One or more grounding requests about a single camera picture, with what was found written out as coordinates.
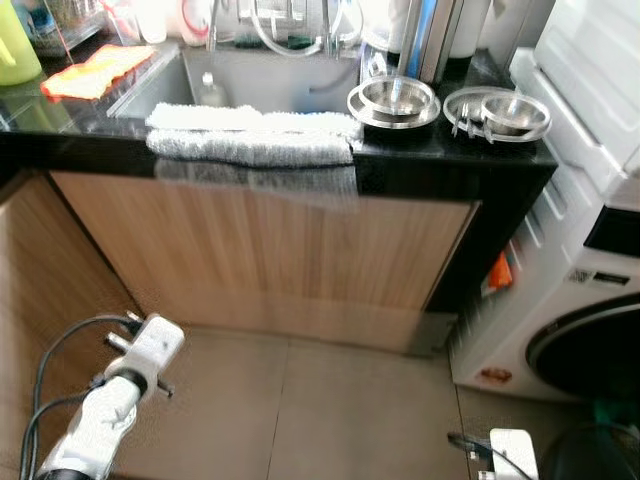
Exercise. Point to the small steel bowl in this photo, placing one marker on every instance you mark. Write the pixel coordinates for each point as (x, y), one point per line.
(515, 112)

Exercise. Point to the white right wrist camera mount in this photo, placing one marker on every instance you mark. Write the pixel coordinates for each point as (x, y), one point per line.
(515, 455)

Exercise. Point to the wooden sink cabinet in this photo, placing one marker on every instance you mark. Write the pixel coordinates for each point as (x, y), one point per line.
(260, 260)

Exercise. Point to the wide steel basin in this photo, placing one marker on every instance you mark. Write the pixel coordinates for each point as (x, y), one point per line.
(393, 122)

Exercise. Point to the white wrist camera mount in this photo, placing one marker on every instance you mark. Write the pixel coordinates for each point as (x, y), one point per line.
(515, 455)
(150, 345)

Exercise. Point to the clear bubble wrap sheet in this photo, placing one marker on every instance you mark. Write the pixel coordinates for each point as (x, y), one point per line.
(250, 140)

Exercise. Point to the stainless steel sink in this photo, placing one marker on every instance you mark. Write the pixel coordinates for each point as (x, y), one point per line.
(280, 80)

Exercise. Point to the translucent white bottle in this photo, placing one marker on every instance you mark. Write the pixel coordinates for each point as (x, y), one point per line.
(150, 20)

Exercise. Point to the orange cleaning cloth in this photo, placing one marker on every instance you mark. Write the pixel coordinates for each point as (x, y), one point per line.
(95, 72)

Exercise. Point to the white container blue label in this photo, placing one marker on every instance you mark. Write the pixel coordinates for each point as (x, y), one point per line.
(390, 25)

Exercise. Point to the green plastic basin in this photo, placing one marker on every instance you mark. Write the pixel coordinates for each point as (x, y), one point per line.
(620, 412)

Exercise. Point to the clear plastic bottle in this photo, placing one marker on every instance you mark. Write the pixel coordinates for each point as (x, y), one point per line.
(211, 90)

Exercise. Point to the green plastic container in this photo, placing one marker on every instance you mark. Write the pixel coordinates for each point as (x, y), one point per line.
(15, 50)

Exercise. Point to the chrome spring faucet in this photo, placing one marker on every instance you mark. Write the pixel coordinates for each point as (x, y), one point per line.
(290, 25)

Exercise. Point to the wooden side cabinet panel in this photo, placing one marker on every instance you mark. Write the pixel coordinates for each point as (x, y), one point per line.
(50, 270)

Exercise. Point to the small orange object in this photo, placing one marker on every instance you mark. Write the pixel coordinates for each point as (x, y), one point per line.
(500, 272)

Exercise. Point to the steel plate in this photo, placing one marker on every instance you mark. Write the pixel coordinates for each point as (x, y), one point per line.
(462, 115)

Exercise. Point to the white ribbed appliance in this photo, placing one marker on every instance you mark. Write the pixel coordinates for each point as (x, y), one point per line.
(590, 70)

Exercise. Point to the white washing machine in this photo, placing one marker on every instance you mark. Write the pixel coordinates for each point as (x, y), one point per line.
(500, 330)

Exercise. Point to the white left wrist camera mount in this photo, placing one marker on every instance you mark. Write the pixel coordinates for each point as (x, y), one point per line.
(150, 345)

